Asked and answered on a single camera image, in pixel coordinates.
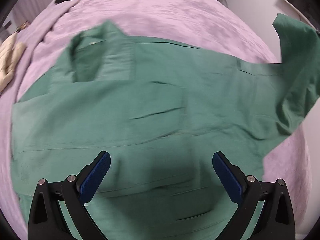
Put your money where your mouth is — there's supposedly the green cotton garment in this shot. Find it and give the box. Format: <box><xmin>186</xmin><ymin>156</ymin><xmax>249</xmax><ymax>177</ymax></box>
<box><xmin>10</xmin><ymin>12</ymin><xmax>320</xmax><ymax>240</ymax></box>

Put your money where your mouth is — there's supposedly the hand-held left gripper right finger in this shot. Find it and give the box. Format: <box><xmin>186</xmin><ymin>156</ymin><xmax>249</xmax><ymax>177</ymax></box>
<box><xmin>212</xmin><ymin>151</ymin><xmax>297</xmax><ymax>240</ymax></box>

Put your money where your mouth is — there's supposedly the cream knit cloth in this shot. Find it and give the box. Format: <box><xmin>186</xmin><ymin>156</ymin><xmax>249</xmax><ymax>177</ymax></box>
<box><xmin>0</xmin><ymin>34</ymin><xmax>27</xmax><ymax>93</ymax></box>

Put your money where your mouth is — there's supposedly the purple plush blanket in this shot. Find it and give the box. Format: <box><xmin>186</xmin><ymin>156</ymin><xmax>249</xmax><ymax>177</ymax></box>
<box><xmin>0</xmin><ymin>0</ymin><xmax>310</xmax><ymax>240</ymax></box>

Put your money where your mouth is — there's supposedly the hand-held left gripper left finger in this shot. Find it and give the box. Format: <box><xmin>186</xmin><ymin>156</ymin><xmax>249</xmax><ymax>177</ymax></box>
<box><xmin>27</xmin><ymin>151</ymin><xmax>112</xmax><ymax>240</ymax></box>

